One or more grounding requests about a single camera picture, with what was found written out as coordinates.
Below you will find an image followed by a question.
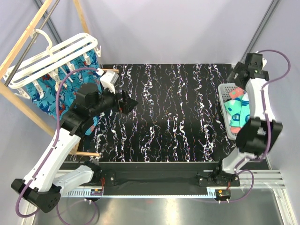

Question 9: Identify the wooden drying rack frame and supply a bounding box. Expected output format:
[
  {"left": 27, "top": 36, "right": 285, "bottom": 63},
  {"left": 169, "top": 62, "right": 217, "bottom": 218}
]
[{"left": 0, "top": 0, "right": 120, "bottom": 158}]

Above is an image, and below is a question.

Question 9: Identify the coral pink sock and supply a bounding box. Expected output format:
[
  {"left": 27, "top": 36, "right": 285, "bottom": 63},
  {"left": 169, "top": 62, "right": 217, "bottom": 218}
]
[{"left": 229, "top": 88, "right": 245, "bottom": 99}]

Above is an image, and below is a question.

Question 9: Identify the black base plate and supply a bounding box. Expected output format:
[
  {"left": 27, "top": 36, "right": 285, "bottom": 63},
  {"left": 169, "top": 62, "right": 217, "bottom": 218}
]
[{"left": 58, "top": 161, "right": 240, "bottom": 196}]

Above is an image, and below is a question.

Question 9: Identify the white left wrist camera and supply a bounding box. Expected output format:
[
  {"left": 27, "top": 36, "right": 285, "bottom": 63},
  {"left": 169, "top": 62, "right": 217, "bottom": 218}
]
[{"left": 97, "top": 68, "right": 119, "bottom": 94}]

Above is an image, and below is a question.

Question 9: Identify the metal hanging rod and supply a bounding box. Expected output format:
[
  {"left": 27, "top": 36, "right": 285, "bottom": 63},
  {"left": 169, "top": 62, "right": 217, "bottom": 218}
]
[{"left": 4, "top": 0, "right": 62, "bottom": 87}]

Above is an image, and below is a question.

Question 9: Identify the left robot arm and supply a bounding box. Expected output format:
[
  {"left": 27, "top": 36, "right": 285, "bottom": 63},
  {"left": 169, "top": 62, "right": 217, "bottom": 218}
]
[{"left": 11, "top": 83, "right": 138, "bottom": 213}]

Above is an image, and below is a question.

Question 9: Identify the mint green sock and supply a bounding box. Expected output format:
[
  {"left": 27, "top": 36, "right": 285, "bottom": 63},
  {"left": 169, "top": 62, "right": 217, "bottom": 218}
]
[
  {"left": 230, "top": 105, "right": 250, "bottom": 134},
  {"left": 224, "top": 93, "right": 249, "bottom": 117}
]

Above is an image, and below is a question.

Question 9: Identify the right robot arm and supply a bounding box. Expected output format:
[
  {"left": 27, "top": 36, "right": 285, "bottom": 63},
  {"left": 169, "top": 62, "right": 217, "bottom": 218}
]
[{"left": 209, "top": 51, "right": 283, "bottom": 186}]

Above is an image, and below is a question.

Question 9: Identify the white cable duct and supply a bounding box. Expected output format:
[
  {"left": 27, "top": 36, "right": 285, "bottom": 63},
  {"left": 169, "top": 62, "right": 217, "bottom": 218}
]
[{"left": 62, "top": 188, "right": 216, "bottom": 199}]

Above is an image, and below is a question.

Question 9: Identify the white plastic basket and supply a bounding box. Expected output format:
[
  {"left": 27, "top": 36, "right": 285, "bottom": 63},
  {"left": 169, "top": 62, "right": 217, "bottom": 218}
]
[{"left": 218, "top": 83, "right": 250, "bottom": 140}]

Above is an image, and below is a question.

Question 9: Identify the white plastic clip hanger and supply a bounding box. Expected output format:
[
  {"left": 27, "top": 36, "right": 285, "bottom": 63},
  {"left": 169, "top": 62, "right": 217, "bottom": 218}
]
[{"left": 8, "top": 29, "right": 101, "bottom": 99}]

